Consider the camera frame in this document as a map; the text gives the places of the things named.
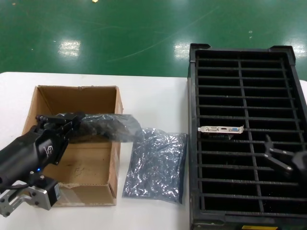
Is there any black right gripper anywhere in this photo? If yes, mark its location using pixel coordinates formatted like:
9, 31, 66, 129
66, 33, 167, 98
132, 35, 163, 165
263, 134, 307, 179

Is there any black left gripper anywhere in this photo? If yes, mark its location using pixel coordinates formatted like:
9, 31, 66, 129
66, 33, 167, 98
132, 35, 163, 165
0, 111, 86, 191

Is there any crinkled grey antistatic bag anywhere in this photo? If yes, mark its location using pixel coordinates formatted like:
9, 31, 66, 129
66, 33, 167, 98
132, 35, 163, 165
78, 112, 146, 144

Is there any brown cardboard box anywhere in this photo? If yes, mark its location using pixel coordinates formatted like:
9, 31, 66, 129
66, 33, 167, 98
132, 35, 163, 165
21, 85, 124, 207

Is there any black slotted plastic container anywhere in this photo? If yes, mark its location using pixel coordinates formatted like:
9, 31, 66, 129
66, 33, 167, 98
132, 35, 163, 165
187, 43, 307, 230

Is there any flat grey antistatic bag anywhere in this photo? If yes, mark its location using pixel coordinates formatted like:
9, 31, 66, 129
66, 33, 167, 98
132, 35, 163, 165
121, 126, 188, 206

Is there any left wrist camera silver bracket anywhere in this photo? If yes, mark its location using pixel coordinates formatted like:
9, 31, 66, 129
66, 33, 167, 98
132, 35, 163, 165
0, 171, 59, 218

